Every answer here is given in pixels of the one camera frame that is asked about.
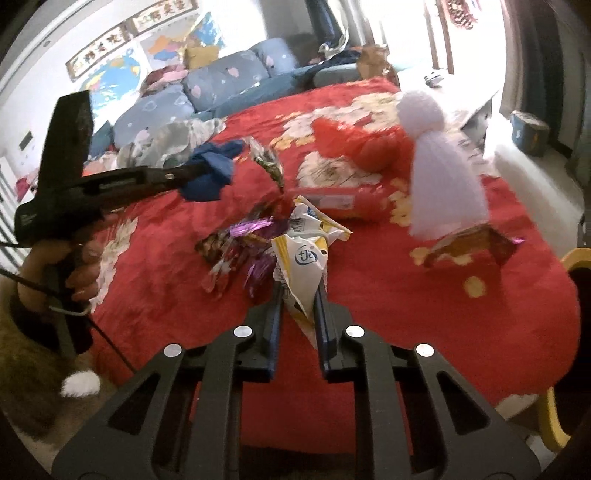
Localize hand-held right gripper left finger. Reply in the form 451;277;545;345
51;281;284;480

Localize person's left hand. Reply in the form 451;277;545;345
17;240;101;311

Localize white fluffy tassel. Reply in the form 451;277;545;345
396;90;493;241

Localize dark blue sofa throw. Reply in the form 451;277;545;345
294;47;362;89

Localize red cylindrical package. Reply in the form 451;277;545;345
287;181;403;223

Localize grey crumpled cloth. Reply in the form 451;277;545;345
117;117;227;170

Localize white fluffy pompom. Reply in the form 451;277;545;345
61;370;102;398

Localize colourful map poster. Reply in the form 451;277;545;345
185;10;228;50

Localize blue world map poster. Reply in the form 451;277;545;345
80;52;142;117

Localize cardboard box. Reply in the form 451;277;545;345
357;44;392;80

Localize blue floral sofa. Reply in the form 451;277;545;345
88;38;403;158

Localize yellow round bin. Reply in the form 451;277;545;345
539;248;591;454

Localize blue floral sofa cushion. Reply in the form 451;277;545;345
112;84;198;149
181;49;271;112
250;38;299;78

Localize red hanging decoration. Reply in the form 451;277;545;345
442;0;491;31

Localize pink cloth pile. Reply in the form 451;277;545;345
140;64;191;99

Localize framed calligraphy scroll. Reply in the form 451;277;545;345
126;0;200;34
64;22;129;82

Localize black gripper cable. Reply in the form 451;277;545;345
0;268;139;374

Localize pale country map poster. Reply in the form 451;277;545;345
137;27;195;64

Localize red floral blanket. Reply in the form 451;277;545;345
87;76;583;462

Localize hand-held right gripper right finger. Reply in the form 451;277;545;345
315;282;541;480

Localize yellow pillow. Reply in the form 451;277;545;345
184;44;221;71

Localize dark blue curtain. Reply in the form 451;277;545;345
306;0;348;45

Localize brown foil snack wrapper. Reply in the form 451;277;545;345
422;225;528;269

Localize green silver snack wrapper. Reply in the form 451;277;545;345
248;135;288;191

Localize blue cloth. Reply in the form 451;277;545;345
181;140;244;202

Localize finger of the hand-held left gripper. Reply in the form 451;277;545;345
140;161;212;188

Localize person's left forearm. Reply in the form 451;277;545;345
0;291;121;444

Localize purple foil snack wrapper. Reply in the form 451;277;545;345
196;216;279;299

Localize dark window curtain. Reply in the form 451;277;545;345
501;0;591;185

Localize red plastic bag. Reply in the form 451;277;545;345
311;117;417;172

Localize blue bucket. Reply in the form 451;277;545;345
509;110;551;158

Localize white yellow snack bag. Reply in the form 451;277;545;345
270;196;352;350

